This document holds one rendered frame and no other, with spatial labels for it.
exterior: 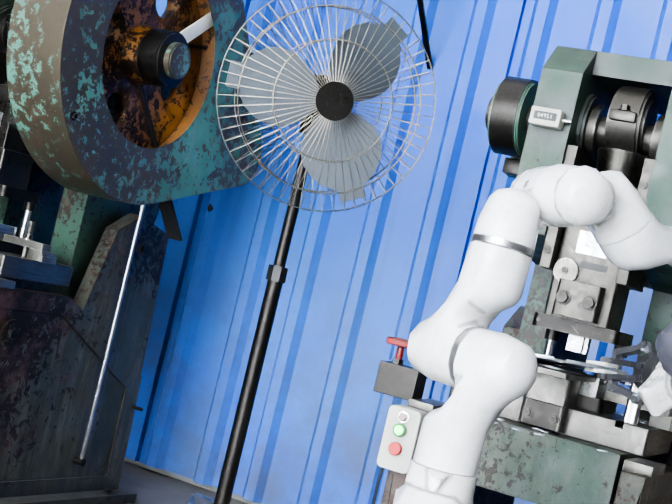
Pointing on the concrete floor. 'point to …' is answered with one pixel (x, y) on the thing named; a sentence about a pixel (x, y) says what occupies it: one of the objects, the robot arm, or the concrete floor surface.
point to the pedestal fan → (314, 149)
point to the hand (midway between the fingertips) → (601, 367)
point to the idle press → (98, 217)
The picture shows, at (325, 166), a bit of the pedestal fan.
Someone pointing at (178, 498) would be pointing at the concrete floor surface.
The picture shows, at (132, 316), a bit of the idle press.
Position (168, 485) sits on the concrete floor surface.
